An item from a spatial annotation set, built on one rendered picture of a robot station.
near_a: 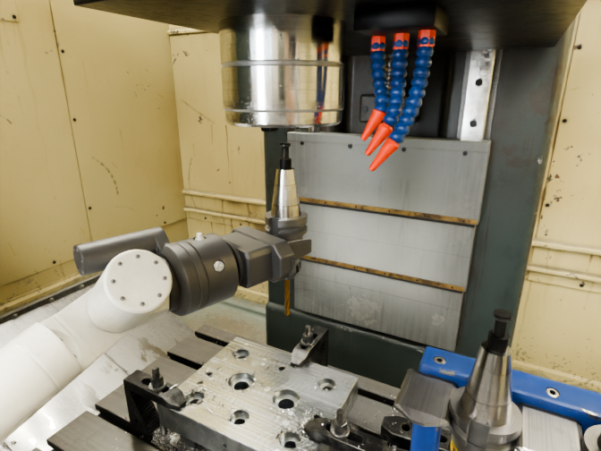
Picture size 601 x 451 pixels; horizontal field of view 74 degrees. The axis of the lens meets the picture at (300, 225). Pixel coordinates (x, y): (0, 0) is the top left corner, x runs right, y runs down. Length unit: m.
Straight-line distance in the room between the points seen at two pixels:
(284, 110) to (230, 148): 1.20
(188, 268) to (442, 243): 0.66
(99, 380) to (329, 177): 0.89
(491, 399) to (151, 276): 0.34
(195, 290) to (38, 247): 1.08
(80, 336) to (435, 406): 0.38
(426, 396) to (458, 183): 0.57
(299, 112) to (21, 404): 0.39
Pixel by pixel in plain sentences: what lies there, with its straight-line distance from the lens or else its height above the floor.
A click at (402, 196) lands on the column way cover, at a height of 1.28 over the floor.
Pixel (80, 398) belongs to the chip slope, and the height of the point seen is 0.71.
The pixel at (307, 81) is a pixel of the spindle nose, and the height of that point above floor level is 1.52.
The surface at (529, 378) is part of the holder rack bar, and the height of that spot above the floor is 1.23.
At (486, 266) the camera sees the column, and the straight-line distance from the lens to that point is 1.03.
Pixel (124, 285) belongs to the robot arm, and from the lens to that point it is 0.42.
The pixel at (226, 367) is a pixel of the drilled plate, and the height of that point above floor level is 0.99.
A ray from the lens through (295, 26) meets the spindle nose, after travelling 0.48.
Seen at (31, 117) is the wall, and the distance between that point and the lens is 1.47.
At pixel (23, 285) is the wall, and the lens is 1.53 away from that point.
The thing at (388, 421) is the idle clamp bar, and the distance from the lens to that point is 0.79.
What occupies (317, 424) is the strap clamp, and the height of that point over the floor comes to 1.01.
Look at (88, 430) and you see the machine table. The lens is 0.94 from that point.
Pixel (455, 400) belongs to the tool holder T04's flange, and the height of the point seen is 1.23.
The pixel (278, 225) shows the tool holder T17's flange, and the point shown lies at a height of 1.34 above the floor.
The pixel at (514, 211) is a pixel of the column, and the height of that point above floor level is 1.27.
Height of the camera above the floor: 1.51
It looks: 18 degrees down
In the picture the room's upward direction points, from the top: straight up
